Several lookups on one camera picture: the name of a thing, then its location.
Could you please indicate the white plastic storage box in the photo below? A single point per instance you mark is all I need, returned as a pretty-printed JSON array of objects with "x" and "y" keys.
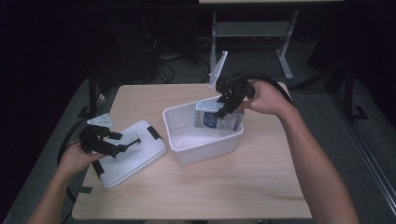
[{"x": 202, "y": 152}]

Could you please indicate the white and blue carton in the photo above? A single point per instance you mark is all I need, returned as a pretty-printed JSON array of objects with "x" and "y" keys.
[{"x": 207, "y": 119}]

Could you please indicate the person's left hand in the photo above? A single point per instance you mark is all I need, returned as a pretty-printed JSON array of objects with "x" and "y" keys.
[{"x": 76, "y": 158}]

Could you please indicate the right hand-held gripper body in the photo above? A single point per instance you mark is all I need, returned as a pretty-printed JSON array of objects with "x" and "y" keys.
[{"x": 235, "y": 88}]

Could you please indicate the black metal stand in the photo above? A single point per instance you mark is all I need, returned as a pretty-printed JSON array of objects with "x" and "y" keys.
[
  {"x": 350, "y": 93},
  {"x": 92, "y": 93}
]

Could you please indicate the black tape strip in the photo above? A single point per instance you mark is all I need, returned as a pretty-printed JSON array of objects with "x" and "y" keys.
[{"x": 85, "y": 189}]

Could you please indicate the person's right hand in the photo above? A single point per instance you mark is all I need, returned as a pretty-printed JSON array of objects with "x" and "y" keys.
[{"x": 267, "y": 98}]

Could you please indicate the grey metal stand frame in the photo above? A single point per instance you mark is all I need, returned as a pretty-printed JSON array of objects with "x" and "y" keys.
[{"x": 252, "y": 29}]

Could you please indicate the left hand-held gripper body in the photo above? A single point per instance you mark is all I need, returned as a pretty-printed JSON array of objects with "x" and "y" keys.
[{"x": 93, "y": 140}]

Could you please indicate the metal floor rail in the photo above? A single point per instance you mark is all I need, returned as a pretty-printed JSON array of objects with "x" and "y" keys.
[{"x": 367, "y": 155}]

